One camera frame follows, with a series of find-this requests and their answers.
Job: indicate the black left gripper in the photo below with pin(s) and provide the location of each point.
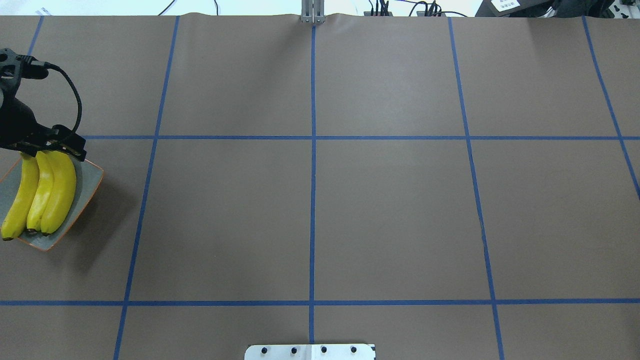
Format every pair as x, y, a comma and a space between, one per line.
15, 121

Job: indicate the yellow banana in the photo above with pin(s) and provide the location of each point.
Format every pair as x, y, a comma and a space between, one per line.
42, 194
62, 194
14, 223

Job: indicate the grey square plate orange rim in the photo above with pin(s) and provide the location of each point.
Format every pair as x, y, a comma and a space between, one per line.
89, 178

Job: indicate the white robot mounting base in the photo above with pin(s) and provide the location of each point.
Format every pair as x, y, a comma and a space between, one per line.
326, 351

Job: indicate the aluminium frame post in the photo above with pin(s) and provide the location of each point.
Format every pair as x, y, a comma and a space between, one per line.
313, 12

